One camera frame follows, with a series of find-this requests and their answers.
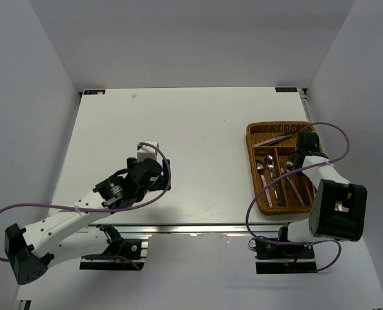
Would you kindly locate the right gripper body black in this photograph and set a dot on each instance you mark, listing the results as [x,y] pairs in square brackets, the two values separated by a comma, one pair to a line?
[318,150]

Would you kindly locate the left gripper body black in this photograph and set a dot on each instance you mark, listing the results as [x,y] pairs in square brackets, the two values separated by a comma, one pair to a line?
[160,184]

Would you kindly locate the knife with black handle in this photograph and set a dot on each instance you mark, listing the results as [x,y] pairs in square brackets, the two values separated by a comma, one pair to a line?
[285,136]

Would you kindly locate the fork with black dotted handle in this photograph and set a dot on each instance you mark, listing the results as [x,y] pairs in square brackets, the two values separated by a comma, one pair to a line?
[288,168]

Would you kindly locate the fork with pink handle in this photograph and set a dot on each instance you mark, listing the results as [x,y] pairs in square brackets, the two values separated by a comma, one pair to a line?
[295,190]

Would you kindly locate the knife with pink handle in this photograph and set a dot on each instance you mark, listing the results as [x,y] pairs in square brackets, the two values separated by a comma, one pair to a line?
[266,142]

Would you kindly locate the spoon with dark dotted handle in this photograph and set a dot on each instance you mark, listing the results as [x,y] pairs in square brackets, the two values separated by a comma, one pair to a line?
[269,165]

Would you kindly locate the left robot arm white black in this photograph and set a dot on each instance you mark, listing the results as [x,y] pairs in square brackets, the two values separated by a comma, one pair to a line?
[34,249]

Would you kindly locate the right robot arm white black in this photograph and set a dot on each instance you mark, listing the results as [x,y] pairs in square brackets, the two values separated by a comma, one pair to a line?
[339,207]

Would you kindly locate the wicker cutlery basket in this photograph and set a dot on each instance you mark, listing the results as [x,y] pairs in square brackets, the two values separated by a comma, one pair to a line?
[281,152]

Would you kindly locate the blue label right corner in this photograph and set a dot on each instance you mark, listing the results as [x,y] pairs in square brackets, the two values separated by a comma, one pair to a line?
[286,89]

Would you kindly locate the blue label corner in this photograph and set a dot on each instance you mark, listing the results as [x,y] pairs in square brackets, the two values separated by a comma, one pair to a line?
[286,89]
[94,92]

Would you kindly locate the blue label left corner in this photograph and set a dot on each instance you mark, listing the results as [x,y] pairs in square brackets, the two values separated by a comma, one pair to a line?
[94,92]

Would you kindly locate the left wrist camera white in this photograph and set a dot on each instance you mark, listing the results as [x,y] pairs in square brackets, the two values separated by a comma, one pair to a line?
[144,152]

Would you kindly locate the spoon with pink handle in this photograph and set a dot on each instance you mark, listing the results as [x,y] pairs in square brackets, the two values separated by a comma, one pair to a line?
[260,171]

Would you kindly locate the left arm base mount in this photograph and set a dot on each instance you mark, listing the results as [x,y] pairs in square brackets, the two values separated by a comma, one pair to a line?
[121,253]

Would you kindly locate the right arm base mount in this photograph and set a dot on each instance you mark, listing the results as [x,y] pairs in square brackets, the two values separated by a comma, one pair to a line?
[271,258]

